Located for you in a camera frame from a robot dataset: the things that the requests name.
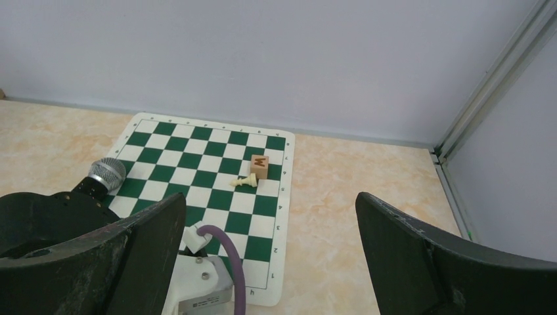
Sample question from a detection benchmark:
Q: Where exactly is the cream lying chess piece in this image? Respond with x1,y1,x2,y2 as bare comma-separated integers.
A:
230,173,257,187

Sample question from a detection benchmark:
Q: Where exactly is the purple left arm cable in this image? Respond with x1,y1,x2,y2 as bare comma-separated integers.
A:
196,224,247,315

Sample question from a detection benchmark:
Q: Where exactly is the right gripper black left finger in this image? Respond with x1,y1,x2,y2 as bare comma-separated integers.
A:
1,193,187,314

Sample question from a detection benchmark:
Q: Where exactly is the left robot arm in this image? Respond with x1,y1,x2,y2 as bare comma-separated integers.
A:
1,192,120,259

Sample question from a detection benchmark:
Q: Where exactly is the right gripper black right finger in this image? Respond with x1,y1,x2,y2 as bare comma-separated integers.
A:
355,192,556,314

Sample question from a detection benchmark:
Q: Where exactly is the black microphone silver head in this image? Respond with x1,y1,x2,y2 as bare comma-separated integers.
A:
71,157,127,201

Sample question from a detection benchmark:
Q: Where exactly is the wooden letter cube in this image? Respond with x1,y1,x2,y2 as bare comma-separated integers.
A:
250,155,269,179

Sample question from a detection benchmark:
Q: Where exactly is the green white chessboard mat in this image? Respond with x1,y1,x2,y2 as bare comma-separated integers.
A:
105,113,295,306

